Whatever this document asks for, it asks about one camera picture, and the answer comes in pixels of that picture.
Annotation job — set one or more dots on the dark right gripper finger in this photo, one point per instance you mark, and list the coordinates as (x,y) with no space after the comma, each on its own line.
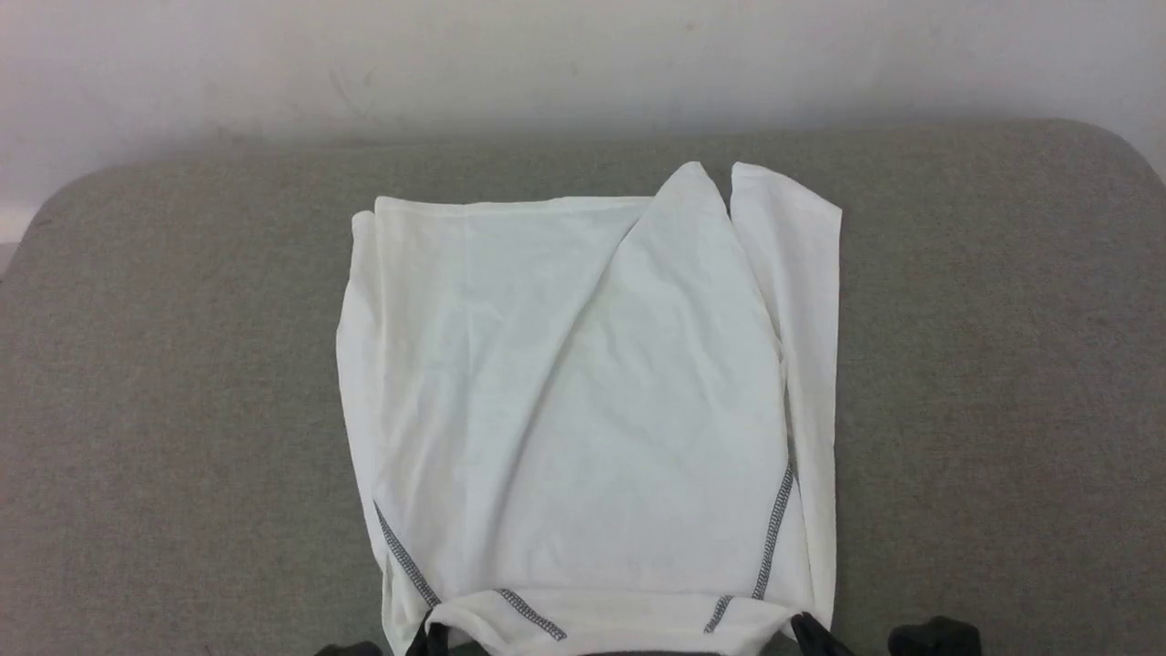
(820,638)

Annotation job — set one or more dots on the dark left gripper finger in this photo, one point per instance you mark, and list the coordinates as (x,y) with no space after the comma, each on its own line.
(430,640)

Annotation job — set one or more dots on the white long-sleeve garment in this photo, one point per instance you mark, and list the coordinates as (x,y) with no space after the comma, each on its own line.
(583,383)

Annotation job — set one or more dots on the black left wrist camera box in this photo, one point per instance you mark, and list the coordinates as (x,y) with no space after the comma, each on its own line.
(351,650)

